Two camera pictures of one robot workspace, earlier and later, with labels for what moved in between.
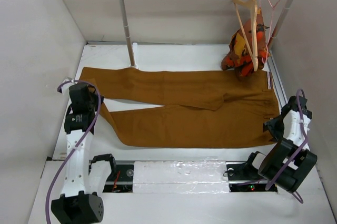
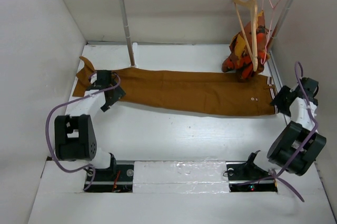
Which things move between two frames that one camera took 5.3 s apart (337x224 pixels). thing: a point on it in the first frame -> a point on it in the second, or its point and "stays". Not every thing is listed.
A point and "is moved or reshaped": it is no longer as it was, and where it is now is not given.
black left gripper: [95, 95] -> [118, 94]
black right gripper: [270, 125] -> [278, 100]
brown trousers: [154, 109] is moved or reshaped
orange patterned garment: [237, 58] stays
